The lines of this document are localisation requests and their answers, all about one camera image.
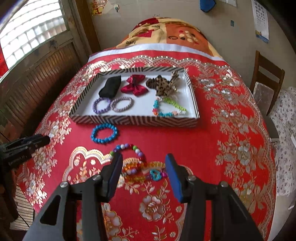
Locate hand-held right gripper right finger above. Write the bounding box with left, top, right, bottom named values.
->
left=165, top=153, right=264, bottom=241

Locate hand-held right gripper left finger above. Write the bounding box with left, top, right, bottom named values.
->
left=22, top=152, right=124, bottom=241

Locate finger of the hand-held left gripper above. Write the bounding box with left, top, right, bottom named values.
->
left=5, top=135, right=51, bottom=151

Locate multicolour bead bracelet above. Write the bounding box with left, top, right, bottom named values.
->
left=109, top=143, right=147, bottom=163

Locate purple bead bracelet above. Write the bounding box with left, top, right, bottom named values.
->
left=92, top=97, right=112, bottom=114

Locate lilac bead bracelet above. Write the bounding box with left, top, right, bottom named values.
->
left=110, top=96, right=134, bottom=113

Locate striped cardboard box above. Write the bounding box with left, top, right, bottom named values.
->
left=69, top=67, right=200, bottom=128

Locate pastel bead bracelet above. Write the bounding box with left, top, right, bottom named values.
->
left=153, top=97, right=187, bottom=118

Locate black hair band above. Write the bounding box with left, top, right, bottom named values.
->
left=98, top=75, right=122, bottom=98

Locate red satin hair bow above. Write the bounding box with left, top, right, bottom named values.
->
left=120, top=74, right=149, bottom=95

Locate leopard print hair bow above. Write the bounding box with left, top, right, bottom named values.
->
left=146, top=71, right=181, bottom=97

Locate teal heart hair clip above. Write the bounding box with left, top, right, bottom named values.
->
left=149, top=169, right=167, bottom=181

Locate red floral tablecloth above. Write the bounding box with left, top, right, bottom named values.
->
left=16, top=43, right=277, bottom=241

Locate wooden slatted door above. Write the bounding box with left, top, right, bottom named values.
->
left=0, top=30, right=93, bottom=144

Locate glass block window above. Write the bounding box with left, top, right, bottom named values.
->
left=0, top=0, right=70, bottom=70

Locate white floral cloth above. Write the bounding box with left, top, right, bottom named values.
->
left=269, top=86, right=296, bottom=197

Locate wooden chair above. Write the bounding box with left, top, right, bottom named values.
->
left=249, top=50, right=285, bottom=116

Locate orange printed blanket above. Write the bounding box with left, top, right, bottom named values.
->
left=116, top=17, right=228, bottom=62

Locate orange bead bracelet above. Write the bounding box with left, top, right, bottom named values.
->
left=120, top=161, right=166, bottom=183

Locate blue bead bracelet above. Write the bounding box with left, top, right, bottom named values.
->
left=91, top=123, right=119, bottom=144

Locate red gold wall decoration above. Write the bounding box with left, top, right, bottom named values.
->
left=91, top=0, right=103, bottom=16

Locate wall calendar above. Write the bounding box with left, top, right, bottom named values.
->
left=251, top=0, right=270, bottom=43

